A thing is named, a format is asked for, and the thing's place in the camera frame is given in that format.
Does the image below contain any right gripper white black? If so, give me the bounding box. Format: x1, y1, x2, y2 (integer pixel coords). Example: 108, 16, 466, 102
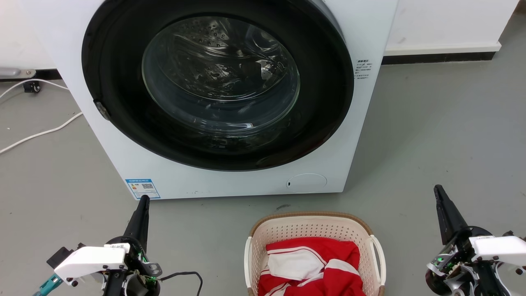
425, 185, 526, 296

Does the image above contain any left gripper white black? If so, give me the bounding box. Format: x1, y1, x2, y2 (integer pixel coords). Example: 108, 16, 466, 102
46, 196, 163, 296

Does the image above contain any cream perforated plastic laundry basket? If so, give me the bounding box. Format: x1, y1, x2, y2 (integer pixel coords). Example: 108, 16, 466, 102
244, 211, 387, 296

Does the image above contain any blue energy label sticker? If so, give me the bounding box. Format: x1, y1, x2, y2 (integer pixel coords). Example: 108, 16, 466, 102
125, 178, 161, 200

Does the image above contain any white front-load washing machine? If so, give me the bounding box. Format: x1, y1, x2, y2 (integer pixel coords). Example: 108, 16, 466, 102
19, 0, 399, 201

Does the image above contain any teal plastic connector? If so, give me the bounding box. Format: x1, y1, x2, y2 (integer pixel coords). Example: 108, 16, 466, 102
33, 274, 63, 296

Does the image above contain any red and white garment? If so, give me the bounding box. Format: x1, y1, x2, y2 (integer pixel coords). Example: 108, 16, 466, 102
257, 237, 366, 296

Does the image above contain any round white filter cover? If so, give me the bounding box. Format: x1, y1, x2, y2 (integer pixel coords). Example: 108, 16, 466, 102
286, 173, 328, 194

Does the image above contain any black round washer door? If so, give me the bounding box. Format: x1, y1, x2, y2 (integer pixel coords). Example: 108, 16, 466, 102
81, 0, 355, 172

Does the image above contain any small printed text sticker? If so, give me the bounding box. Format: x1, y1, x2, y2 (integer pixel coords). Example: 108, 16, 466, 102
355, 59, 374, 81

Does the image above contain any white cabinet with black plinth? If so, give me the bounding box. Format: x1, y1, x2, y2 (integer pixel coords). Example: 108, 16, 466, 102
381, 0, 521, 65

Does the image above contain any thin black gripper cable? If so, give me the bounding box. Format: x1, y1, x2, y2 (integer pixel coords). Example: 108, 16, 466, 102
158, 271, 204, 296

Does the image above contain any white floor cable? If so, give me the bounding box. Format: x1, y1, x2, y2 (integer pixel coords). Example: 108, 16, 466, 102
0, 79, 69, 99
0, 111, 84, 155

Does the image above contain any grey metal bracket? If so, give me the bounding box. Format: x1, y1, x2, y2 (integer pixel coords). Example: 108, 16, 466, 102
0, 67, 37, 79

